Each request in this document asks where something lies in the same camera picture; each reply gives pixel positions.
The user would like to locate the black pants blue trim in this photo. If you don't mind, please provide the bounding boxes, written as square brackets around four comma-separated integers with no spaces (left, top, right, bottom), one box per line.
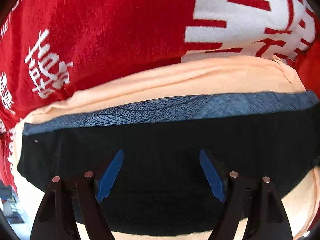
[17,91,319,236]

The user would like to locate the peach cushion cover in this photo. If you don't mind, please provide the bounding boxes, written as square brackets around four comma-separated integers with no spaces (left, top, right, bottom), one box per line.
[12,56,319,239]

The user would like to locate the red blanket white characters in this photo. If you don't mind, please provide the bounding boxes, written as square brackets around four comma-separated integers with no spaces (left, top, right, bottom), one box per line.
[1,0,319,186]

